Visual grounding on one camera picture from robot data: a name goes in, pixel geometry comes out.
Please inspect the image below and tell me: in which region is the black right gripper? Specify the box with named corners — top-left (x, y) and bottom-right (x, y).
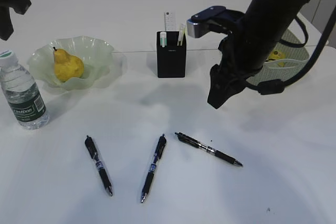
top-left (206, 0), bottom-right (336, 110)

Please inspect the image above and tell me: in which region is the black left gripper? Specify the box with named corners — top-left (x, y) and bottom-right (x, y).
top-left (0, 0), bottom-right (32, 41)

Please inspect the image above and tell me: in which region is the clear plastic water bottle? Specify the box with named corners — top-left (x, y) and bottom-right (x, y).
top-left (1, 50), bottom-right (49, 130)

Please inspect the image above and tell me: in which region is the yellow white waste paper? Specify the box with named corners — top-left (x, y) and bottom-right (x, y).
top-left (265, 50), bottom-right (286, 68)

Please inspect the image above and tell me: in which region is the yellow pear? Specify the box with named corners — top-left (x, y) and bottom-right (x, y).
top-left (53, 47), bottom-right (85, 82)

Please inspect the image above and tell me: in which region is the yellow-green utility knife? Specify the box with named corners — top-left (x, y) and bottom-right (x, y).
top-left (177, 23), bottom-right (185, 46)

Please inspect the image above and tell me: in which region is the blue black gel pen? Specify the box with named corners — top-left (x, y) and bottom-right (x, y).
top-left (140, 134), bottom-right (167, 203)

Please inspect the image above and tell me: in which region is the teal white utility knife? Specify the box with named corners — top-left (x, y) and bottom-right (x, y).
top-left (160, 31), bottom-right (167, 48)

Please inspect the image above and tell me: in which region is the clear plastic ruler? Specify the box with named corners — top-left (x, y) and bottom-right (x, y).
top-left (164, 11), bottom-right (176, 31)

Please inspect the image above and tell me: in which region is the black square pen holder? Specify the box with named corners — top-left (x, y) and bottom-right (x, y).
top-left (156, 31), bottom-right (187, 78)

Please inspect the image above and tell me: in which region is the green woven plastic basket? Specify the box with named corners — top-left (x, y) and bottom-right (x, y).
top-left (247, 43), bottom-right (310, 85)

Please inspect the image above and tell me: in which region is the pale green wavy glass plate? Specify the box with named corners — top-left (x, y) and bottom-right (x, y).
top-left (28, 36), bottom-right (114, 90)

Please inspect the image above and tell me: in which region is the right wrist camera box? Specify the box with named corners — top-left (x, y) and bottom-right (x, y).
top-left (186, 6), bottom-right (245, 38)

